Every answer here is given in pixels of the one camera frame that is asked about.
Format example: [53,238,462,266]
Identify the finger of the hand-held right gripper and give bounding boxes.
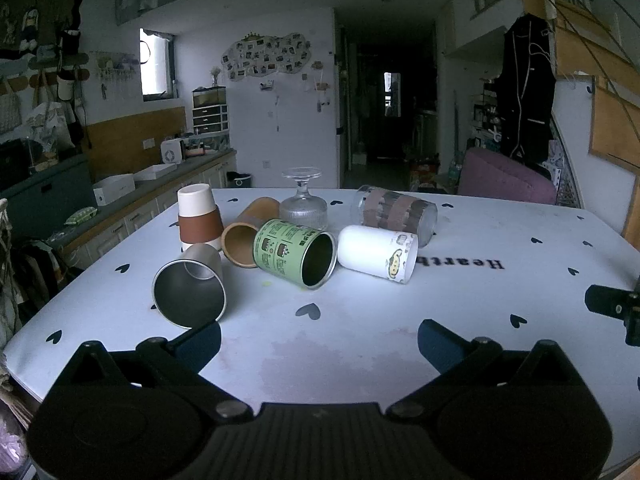
[584,284,629,317]

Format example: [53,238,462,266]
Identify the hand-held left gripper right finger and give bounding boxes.
[387,319,593,421]

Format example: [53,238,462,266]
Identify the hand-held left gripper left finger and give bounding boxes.
[47,321,254,422]

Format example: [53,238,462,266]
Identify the stainless steel cup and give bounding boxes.
[152,243,227,330]

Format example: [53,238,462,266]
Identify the white cartoon print cup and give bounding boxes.
[337,224,419,285]

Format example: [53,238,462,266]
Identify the tan bamboo cup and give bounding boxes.
[221,196,281,270]

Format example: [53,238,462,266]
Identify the green printed tin cup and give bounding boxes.
[253,218,337,290]

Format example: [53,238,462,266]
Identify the white cup with brown sleeve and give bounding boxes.
[177,183,225,253]

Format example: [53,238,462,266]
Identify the clear glass cup brown sleeve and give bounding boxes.
[354,184,439,248]

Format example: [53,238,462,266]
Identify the white heart print tablecloth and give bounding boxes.
[0,187,640,475]

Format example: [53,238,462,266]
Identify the pink armchair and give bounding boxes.
[458,147,558,206]

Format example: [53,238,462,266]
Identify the white counter cabinet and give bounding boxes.
[47,149,238,271]

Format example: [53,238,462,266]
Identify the clear glass goblet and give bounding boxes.
[279,167,328,231]

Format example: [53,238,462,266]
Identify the green patterned pouch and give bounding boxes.
[64,207,99,226]

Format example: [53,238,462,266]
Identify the flat white box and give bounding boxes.
[134,163,177,181]

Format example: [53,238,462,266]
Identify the white rectangular box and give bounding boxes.
[92,173,136,206]

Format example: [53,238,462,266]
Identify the wooden stair panel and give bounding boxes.
[520,0,640,251]

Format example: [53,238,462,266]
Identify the dark grey bench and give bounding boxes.
[0,152,96,241]

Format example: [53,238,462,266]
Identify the black hanging coat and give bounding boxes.
[500,13,557,166]

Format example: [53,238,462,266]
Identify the small drawer organizer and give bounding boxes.
[192,105,230,135]

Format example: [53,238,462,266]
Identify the glass fish tank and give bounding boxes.
[192,87,227,109]

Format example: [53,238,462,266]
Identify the printed tote bag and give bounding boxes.
[27,72,76,158]

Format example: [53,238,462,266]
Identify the window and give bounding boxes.
[139,28,177,100]

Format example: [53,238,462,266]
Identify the cloud shaped photo board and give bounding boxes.
[220,32,313,81]

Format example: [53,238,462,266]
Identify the dark framed wall hanging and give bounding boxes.
[0,0,83,63]

